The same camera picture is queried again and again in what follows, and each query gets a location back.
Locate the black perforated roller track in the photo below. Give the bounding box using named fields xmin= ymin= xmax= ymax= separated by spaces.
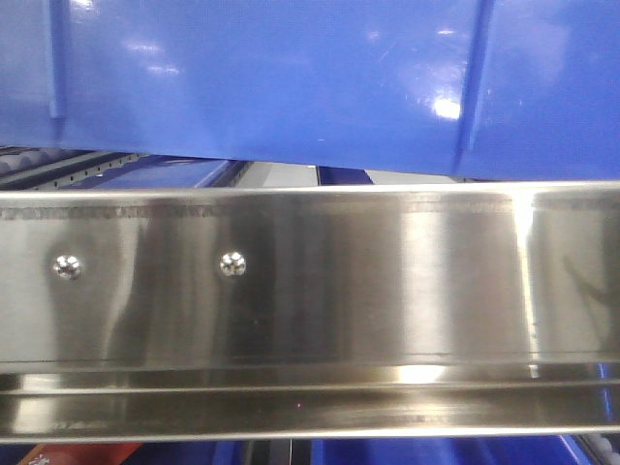
xmin=1 ymin=146 xmax=146 ymax=191

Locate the steel rail bolt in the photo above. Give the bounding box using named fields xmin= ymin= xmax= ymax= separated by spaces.
xmin=52 ymin=254 xmax=82 ymax=280
xmin=219 ymin=251 xmax=247 ymax=277

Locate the large blue plastic bin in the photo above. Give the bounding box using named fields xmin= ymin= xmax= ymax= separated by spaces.
xmin=1 ymin=1 xmax=619 ymax=180

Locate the left steel rail bolt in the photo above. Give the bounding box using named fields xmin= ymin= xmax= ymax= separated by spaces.
xmin=52 ymin=254 xmax=82 ymax=280

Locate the stainless steel shelf rail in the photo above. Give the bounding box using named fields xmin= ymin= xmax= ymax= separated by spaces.
xmin=1 ymin=182 xmax=619 ymax=442

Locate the orange red packaged item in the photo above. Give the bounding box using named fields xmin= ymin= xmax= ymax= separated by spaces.
xmin=19 ymin=442 xmax=142 ymax=465

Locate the right steel rail bolt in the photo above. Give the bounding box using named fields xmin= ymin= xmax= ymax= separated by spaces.
xmin=219 ymin=251 xmax=247 ymax=277

